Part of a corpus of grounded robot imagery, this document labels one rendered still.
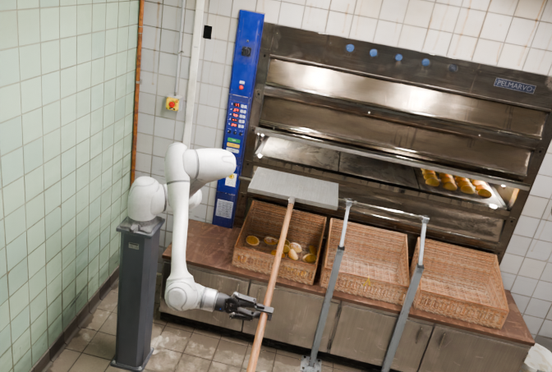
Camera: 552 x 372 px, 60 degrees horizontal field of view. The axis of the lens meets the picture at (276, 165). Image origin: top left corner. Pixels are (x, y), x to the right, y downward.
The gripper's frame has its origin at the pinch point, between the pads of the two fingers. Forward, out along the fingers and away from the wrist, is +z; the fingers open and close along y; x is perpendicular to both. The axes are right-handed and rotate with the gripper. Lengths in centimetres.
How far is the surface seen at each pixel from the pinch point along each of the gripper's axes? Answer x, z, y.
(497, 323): -98, 142, 56
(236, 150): -152, -46, 1
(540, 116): -157, 142, -65
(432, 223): -150, 99, 23
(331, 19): -159, 0, -98
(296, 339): -94, 23, 103
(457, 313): -99, 117, 55
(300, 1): -160, -21, -105
